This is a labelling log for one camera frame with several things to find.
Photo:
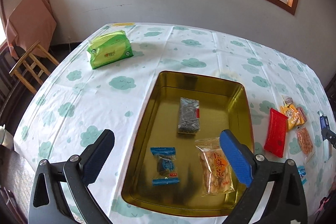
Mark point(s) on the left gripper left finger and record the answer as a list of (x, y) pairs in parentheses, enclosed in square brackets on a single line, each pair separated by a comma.
[(48, 203)]

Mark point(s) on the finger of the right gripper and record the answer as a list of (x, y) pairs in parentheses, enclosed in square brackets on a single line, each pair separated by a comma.
[(330, 136)]

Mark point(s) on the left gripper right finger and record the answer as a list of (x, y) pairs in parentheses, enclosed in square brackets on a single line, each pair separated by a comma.
[(287, 202)]

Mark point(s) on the clear orange peanut snack bag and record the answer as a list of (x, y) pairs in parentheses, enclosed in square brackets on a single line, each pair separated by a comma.
[(305, 143)]

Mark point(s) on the orange snack packet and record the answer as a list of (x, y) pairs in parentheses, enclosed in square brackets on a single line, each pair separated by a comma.
[(289, 110)]

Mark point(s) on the blue candy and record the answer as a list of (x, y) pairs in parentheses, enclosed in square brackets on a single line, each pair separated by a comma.
[(166, 170), (302, 173)]

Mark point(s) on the red snack pack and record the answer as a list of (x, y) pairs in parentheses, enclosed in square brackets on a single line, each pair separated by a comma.
[(275, 139)]

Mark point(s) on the clear fried twist snack bag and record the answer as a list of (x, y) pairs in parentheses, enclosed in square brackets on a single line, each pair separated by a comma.
[(216, 171)]

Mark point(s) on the grey seaweed snack pack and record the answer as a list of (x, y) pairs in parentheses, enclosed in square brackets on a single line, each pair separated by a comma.
[(188, 122)]

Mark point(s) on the blue cracker pack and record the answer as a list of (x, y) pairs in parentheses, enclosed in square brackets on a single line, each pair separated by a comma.
[(324, 123)]

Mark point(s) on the red white box snack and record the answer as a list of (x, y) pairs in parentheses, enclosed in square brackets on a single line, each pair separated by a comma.
[(302, 113)]

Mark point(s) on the white cup on floor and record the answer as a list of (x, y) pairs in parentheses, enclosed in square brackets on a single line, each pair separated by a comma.
[(6, 139)]

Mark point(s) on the gold red toffee tin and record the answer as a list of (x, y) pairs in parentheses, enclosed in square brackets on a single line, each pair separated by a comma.
[(223, 105)]

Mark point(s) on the cloud pattern tablecloth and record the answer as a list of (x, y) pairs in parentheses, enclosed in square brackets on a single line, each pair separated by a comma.
[(76, 103)]

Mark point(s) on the wooden stool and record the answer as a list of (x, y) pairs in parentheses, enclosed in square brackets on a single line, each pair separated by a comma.
[(30, 63)]

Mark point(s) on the green tissue pack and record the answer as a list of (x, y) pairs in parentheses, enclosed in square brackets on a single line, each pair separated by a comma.
[(109, 48)]

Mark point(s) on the pink cloth covered furniture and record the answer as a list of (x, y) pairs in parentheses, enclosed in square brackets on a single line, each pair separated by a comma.
[(30, 21)]

